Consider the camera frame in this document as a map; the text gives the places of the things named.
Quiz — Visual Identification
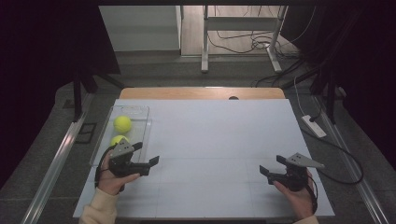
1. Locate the black stand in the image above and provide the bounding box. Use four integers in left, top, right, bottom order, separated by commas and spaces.
72, 69, 125, 123
279, 66, 347, 125

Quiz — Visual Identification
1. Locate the dark curtain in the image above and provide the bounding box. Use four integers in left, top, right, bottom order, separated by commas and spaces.
281, 0, 396, 172
0, 0, 120, 188

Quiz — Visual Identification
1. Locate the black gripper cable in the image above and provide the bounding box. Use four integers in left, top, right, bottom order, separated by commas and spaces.
306, 175, 319, 216
93, 145, 117, 189

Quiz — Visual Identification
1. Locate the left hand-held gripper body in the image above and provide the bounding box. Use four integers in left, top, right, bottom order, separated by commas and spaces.
106, 138, 150, 179

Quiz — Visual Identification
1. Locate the white power strip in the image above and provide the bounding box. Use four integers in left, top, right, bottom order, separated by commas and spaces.
301, 114, 328, 139

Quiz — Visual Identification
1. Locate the black power strip cable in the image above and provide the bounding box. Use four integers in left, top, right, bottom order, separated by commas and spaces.
301, 127, 364, 186

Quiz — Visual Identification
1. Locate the clear plastic container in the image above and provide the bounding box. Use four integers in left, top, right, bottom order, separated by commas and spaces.
89, 105, 153, 167

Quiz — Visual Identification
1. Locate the metal floor rail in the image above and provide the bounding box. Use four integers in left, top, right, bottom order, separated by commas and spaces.
312, 96, 390, 224
20, 92, 94, 224

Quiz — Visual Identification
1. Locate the wooden table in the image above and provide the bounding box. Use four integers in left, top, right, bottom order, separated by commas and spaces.
119, 87, 287, 101

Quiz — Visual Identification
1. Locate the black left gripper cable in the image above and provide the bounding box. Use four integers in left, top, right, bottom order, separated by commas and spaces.
93, 145, 117, 189

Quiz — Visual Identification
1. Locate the yellow tennis ball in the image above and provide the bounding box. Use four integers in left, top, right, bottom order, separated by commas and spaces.
110, 134, 130, 147
112, 115, 133, 134

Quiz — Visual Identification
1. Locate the tangle of black floor cables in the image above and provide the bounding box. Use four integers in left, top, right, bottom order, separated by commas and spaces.
206, 6, 317, 59

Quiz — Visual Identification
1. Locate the person's left hand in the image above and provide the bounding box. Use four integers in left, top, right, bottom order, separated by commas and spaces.
96, 150, 141, 196

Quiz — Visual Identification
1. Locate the person's right hand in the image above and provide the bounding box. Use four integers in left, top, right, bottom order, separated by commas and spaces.
273, 169, 316, 221

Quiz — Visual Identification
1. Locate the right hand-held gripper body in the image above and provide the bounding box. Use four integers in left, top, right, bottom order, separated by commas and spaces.
267, 152, 326, 192

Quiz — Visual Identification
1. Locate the white cabinet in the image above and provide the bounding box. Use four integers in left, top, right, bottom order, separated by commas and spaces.
98, 5, 182, 52

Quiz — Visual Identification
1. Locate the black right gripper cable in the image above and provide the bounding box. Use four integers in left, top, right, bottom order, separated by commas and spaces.
306, 175, 319, 216

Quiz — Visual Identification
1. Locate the white desk frame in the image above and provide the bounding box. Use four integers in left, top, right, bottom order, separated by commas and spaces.
200, 5, 289, 74

